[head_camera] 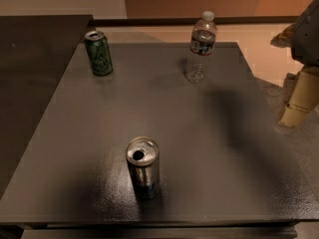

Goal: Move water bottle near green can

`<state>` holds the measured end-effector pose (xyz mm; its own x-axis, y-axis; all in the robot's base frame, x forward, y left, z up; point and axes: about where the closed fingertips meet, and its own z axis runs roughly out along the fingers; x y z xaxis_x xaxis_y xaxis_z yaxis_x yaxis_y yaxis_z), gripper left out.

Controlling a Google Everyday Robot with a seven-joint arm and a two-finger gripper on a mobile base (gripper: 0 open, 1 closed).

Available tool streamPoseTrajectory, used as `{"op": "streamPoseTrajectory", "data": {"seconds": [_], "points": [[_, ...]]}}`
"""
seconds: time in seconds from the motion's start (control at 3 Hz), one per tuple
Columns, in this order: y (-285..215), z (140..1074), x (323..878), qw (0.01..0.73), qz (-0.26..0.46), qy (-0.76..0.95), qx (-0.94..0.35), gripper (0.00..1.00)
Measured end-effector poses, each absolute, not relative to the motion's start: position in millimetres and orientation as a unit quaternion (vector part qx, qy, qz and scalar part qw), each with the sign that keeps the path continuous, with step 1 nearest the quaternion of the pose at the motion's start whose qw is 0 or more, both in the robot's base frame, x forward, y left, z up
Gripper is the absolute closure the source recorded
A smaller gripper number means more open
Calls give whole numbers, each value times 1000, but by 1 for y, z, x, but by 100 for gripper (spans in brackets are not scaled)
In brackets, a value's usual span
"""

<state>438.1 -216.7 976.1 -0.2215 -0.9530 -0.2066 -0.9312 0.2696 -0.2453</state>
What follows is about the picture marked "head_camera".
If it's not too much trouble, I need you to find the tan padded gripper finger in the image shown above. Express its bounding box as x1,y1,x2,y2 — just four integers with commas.
278,66,319,127

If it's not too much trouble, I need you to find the clear plastic water bottle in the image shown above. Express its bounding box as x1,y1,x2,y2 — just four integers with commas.
185,11,217,84

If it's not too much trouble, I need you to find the green soda can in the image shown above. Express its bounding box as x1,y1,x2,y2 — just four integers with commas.
85,30,113,76

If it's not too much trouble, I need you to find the silver energy drink can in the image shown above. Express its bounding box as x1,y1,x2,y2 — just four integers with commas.
126,136,160,199

